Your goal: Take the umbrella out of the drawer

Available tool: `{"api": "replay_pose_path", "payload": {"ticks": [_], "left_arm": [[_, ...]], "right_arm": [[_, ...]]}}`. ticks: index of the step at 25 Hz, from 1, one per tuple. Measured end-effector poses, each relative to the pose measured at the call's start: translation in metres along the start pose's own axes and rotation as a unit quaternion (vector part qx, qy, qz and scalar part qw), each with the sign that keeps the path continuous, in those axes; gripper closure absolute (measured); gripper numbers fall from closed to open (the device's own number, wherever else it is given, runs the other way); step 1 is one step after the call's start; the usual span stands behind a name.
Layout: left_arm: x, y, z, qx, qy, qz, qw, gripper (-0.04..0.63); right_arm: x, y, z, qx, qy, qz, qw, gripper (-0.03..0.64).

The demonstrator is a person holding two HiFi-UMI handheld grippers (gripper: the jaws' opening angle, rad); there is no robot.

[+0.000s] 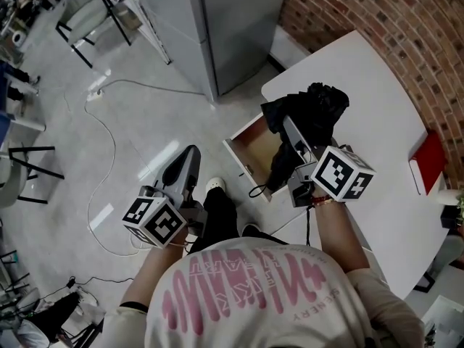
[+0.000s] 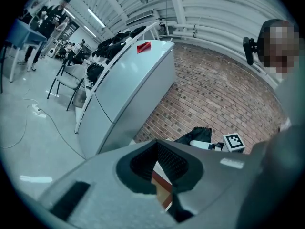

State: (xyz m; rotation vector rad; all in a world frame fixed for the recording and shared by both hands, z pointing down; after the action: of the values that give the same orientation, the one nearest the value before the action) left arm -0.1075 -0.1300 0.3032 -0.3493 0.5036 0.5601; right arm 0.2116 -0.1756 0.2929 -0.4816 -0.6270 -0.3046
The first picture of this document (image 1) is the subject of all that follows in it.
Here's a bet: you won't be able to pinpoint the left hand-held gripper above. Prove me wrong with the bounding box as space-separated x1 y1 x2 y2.
122 145 210 249

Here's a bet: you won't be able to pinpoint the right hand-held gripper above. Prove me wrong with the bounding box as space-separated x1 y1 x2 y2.
282 116 377 209

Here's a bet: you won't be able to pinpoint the white drawer with brown inside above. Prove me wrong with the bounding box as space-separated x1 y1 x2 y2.
222 112 312 203

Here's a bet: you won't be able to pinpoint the person's right forearm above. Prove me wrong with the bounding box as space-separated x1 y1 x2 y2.
310 194 371 273

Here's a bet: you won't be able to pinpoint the person's left forearm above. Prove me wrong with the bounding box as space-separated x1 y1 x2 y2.
119 237 189 313

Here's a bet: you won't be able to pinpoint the person's white shoe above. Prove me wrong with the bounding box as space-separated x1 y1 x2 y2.
204 177 226 194

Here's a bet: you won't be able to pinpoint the person's black trousers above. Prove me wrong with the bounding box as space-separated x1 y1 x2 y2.
188 188 291 255

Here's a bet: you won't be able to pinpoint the grey metal cabinet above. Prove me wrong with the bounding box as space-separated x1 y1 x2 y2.
128 0 291 101

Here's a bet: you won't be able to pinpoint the red book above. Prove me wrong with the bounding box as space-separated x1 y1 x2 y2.
408 130 449 196

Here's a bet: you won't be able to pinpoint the white shelf rack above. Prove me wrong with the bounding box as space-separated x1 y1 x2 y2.
114 0 172 66

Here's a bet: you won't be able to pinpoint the white vase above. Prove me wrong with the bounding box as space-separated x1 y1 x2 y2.
436 188 460 206

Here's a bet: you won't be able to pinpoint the person's cream printed shirt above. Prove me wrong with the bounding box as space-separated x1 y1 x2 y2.
103 236 425 348

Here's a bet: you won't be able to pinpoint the small black box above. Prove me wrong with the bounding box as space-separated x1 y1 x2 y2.
440 208 464 228

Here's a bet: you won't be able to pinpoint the red string bracelet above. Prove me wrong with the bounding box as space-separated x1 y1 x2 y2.
310 194 336 207

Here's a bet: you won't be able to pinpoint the white floor cable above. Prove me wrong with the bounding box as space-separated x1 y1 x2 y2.
84 98 146 257

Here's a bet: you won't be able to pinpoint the grey floor cable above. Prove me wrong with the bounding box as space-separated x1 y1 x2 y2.
101 79 215 97

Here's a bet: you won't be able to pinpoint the black cable with adapter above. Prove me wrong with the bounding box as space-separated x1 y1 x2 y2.
27 274 136 306

